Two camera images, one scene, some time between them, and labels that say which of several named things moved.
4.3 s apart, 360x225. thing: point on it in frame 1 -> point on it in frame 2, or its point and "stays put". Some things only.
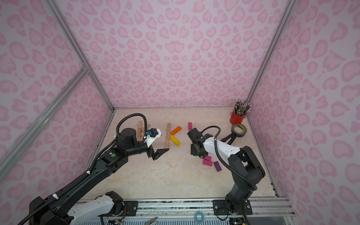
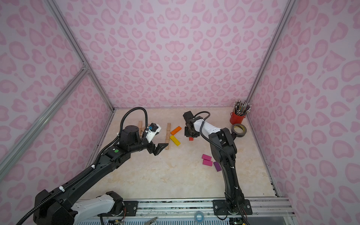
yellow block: x=175 y=140 stays put
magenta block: x=208 y=158 stays put
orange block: x=176 y=131 stays put
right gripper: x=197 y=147 -> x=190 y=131
